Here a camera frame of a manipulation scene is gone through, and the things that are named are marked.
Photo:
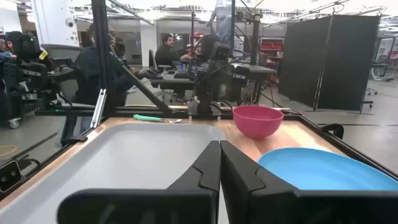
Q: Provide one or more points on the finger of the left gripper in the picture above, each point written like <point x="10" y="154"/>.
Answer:
<point x="239" y="73"/>
<point x="202" y="71"/>

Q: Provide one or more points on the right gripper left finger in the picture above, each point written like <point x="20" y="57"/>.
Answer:
<point x="186" y="205"/>

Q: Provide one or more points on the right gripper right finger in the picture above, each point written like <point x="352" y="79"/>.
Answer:
<point x="264" y="205"/>

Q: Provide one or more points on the pink bowl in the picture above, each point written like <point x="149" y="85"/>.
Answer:
<point x="258" y="124"/>

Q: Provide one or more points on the light blue plate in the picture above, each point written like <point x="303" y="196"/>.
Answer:
<point x="311" y="168"/>

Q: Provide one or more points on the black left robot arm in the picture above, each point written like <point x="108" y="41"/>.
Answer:
<point x="205" y="96"/>

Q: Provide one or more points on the grey plastic tray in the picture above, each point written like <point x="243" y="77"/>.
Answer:
<point x="124" y="155"/>

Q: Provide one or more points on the black keyboard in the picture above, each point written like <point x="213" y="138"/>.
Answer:
<point x="182" y="71"/>

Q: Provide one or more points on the black desk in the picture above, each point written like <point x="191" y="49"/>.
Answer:
<point x="261" y="71"/>

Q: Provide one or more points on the person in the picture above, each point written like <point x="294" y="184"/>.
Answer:
<point x="4" y="49"/>
<point x="87" y="74"/>
<point x="166" y="54"/>

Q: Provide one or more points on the red storage shelf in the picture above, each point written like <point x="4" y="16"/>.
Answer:
<point x="271" y="44"/>

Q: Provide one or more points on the black folding partition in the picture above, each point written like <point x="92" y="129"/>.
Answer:
<point x="342" y="62"/>

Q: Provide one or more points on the white column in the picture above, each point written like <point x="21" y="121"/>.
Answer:
<point x="56" y="21"/>

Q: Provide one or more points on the yellow tag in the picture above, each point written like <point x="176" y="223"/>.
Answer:
<point x="43" y="54"/>

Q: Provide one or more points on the black robot station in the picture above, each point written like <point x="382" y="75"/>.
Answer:
<point x="21" y="77"/>

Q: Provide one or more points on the silver metal bracket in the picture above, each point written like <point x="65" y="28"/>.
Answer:
<point x="99" y="107"/>

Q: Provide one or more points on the white dome camera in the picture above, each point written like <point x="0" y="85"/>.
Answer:
<point x="70" y="22"/>

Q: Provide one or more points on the small black camera box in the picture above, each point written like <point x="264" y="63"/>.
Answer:
<point x="11" y="175"/>

